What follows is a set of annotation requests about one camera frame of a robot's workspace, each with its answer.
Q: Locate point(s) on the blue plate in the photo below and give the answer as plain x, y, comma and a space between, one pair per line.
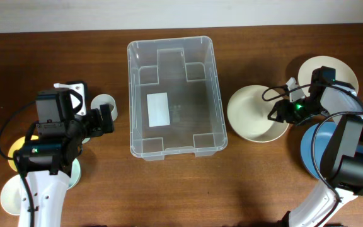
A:
322, 139

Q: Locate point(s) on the mint green small bowl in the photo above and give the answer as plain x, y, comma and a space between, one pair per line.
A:
75, 174

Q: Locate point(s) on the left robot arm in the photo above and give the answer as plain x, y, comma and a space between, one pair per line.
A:
52, 143

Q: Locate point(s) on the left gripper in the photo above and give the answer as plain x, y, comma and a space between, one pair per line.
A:
97, 127

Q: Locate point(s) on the white small bowl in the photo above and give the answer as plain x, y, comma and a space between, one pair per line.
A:
10, 198

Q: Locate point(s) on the clear plastic storage container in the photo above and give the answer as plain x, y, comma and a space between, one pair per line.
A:
185, 69

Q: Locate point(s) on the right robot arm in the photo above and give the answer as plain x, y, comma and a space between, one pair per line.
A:
340, 169

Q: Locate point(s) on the cream plate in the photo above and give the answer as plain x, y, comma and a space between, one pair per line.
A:
248, 114
343, 71

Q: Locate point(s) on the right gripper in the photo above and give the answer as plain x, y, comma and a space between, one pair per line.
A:
282, 108

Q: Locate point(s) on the grey cup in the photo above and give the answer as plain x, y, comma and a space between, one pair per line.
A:
103, 99

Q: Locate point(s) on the yellow small bowl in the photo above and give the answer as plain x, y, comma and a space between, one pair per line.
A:
15, 146

